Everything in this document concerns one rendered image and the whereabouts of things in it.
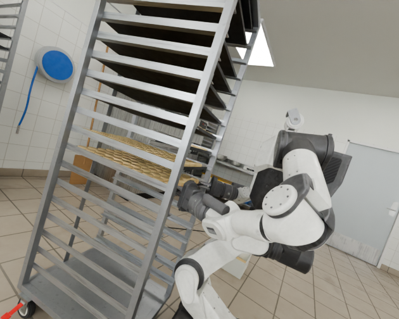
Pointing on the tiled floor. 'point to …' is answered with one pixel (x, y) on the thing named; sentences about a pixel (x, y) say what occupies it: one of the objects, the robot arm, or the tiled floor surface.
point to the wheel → (28, 310)
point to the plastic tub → (237, 265)
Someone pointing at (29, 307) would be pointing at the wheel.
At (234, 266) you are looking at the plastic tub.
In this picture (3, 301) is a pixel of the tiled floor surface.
